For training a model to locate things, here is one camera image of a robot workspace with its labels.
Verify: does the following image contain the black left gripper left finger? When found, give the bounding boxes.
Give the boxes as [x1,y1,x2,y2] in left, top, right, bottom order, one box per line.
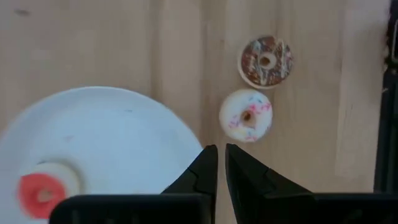
[160,144,219,224]

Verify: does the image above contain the small white sprinkled donut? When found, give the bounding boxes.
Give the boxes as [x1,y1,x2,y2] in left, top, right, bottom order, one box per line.
[218,88,274,144]

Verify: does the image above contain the white round plate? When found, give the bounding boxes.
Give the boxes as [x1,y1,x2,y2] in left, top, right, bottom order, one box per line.
[0,86,205,224]

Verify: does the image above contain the small chocolate frosted donut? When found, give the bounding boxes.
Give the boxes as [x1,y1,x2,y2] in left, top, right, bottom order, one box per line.
[238,35,294,90]

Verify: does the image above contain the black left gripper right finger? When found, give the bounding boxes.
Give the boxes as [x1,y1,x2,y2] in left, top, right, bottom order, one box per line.
[224,143,315,224]

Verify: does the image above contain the small red frosted donut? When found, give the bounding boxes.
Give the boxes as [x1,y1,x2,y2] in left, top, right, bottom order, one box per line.
[17,161,81,220]

